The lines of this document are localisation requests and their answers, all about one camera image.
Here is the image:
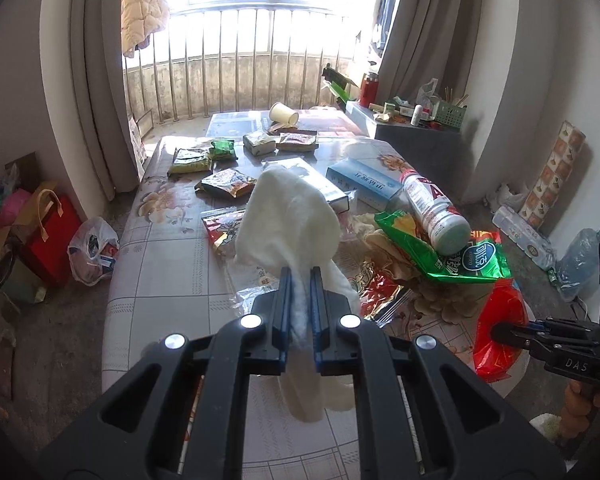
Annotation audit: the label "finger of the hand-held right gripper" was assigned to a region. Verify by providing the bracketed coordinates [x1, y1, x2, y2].
[490, 322, 600, 357]
[526, 317, 600, 336]

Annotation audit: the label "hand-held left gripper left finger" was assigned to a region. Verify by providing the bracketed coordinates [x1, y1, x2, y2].
[37, 266, 294, 480]

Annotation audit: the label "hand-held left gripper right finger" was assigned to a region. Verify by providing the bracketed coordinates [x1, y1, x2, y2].
[310, 266, 567, 480]

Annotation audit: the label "red plastic bag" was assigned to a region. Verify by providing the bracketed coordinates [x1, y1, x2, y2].
[472, 279, 532, 384]

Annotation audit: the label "beige paper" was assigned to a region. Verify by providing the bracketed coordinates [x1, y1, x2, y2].
[351, 212, 398, 263]

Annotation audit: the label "white towel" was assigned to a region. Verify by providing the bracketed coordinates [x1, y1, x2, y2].
[232, 167, 362, 423]

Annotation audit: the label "clear zip bag red print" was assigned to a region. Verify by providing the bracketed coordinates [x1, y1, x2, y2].
[201, 208, 247, 257]

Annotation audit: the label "green chip bag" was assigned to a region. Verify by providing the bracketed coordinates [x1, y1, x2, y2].
[374, 209, 512, 284]

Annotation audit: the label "long white grey box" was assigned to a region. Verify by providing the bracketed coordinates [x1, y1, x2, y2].
[261, 157, 352, 212]

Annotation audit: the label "person's right hand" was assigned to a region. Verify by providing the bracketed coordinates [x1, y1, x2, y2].
[558, 379, 600, 442]

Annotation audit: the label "clear plastic wrapper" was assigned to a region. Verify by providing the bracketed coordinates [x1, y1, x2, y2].
[234, 279, 282, 312]

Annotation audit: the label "red gold foil wrapper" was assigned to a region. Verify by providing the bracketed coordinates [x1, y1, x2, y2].
[347, 259, 417, 330]

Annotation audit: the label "toilet paper pack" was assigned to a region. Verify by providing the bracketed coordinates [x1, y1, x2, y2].
[492, 205, 557, 267]

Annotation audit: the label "light blue box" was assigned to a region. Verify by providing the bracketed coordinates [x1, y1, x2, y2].
[326, 157, 407, 212]

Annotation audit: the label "orange snack packet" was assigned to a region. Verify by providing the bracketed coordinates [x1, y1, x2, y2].
[195, 168, 257, 200]

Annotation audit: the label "patterned wallpaper roll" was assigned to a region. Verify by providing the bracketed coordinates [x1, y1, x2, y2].
[522, 120, 587, 234]

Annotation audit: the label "white bottle red label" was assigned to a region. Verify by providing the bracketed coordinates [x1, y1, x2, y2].
[399, 168, 472, 256]

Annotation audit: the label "brown snack packet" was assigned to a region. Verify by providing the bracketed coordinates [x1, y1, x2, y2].
[275, 131, 319, 153]

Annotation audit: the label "cream packet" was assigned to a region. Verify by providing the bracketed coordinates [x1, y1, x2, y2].
[242, 130, 277, 155]

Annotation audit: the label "dark green snack packet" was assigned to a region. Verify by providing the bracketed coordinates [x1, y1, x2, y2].
[210, 139, 239, 162]

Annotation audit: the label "yellow-green noodle packet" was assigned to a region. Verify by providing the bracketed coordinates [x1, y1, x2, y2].
[167, 147, 216, 177]

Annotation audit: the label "grey cabinet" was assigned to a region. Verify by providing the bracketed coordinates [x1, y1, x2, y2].
[374, 119, 475, 207]

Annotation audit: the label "glass top table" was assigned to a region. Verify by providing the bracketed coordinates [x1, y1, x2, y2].
[205, 108, 367, 139]

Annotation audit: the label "filled white plastic bag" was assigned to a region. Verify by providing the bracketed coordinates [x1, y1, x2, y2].
[68, 217, 121, 287]

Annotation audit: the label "paper cup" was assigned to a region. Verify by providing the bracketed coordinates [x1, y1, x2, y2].
[269, 102, 300, 127]

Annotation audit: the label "white storage box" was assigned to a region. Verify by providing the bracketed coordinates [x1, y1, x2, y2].
[344, 100, 382, 137]

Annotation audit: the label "small green boxes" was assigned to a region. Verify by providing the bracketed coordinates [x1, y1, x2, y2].
[381, 97, 417, 122]

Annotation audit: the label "green plastic basket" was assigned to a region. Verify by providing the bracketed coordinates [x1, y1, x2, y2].
[432, 95, 467, 132]

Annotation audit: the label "red thermos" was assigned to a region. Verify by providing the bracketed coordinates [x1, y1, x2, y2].
[358, 72, 380, 109]

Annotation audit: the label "red gift bag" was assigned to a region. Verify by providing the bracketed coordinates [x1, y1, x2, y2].
[19, 187, 84, 289]

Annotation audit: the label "metal window railing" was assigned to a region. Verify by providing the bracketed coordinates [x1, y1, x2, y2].
[124, 2, 377, 123]

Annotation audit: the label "round metal tin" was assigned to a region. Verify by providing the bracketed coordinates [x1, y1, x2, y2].
[0, 240, 32, 295]

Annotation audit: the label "brown cardboard box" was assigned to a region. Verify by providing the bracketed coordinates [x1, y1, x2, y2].
[0, 155, 37, 261]

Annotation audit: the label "pink bag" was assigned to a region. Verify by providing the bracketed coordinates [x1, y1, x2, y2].
[0, 189, 34, 231]

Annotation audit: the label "grey curtain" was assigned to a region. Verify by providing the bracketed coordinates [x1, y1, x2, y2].
[374, 0, 487, 113]
[40, 0, 148, 203]

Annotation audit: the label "blue hanging clothing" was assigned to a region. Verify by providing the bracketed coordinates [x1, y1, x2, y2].
[371, 0, 407, 52]

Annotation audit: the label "beige quilted jacket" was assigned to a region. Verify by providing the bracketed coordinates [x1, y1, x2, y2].
[120, 0, 171, 57]

